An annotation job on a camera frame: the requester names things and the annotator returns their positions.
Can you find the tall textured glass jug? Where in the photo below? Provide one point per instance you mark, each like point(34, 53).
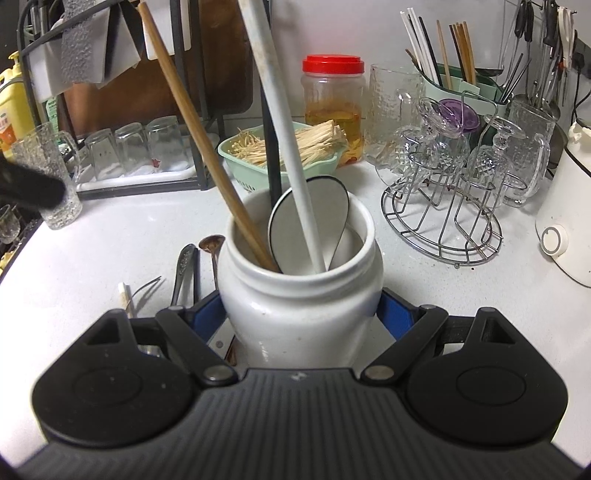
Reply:
point(531, 147)

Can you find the yellow dish soap bottle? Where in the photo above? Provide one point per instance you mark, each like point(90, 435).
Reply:
point(14, 106)

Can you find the long grey-white chopstick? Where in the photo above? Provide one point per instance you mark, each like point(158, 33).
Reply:
point(281, 115)

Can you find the row of hanging kitchen utensils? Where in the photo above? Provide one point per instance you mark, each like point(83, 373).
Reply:
point(549, 27)

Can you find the wooden chopstick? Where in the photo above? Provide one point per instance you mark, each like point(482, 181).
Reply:
point(194, 120)

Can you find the green plastic basket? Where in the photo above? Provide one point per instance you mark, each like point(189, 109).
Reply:
point(249, 177)

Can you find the textured glass mug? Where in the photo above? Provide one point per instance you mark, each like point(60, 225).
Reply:
point(46, 175)

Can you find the purple lidded cup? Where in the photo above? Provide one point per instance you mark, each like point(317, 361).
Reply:
point(455, 115)

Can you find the small steel ladle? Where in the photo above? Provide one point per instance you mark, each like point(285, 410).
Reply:
point(489, 72)

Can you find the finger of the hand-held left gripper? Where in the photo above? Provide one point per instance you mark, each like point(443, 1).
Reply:
point(32, 187)

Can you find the small glass goblet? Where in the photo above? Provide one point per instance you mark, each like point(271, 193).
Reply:
point(8, 224)

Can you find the wooden cutting board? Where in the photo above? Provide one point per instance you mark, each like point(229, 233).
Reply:
point(217, 69)

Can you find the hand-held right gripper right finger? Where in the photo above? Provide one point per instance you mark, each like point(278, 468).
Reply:
point(397, 314)

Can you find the bunch of assorted chopsticks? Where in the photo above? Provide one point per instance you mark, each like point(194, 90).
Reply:
point(464, 55)

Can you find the green cutlery holder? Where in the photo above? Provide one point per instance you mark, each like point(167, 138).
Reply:
point(480, 99)

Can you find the plastic jar with red lid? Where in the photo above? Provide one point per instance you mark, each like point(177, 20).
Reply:
point(332, 64)

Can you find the cut glass goblet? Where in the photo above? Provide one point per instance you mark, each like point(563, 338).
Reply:
point(489, 170)
point(434, 152)

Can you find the white cloth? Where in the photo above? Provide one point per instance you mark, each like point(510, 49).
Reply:
point(53, 69)

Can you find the black chopstick with brown band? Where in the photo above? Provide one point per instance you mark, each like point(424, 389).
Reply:
point(272, 157)

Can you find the white ceramic jar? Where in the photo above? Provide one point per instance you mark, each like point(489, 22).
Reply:
point(295, 314)

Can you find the green labelled bottle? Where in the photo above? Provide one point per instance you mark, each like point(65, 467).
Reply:
point(51, 115)

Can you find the bundle of pale dried sticks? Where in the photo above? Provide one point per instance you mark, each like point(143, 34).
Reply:
point(318, 138)

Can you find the black dish rack frame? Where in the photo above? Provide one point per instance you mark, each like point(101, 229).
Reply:
point(201, 152)

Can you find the textured glass pitcher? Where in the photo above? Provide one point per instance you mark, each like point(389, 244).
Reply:
point(392, 101)

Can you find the white cutting board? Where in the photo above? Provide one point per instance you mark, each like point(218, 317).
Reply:
point(178, 27)

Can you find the grey textured cloth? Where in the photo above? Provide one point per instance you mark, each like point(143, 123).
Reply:
point(83, 46)

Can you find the white drip tray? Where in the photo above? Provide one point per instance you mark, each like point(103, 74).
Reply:
point(138, 180)

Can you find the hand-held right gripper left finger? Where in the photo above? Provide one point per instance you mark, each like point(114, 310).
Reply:
point(207, 314)

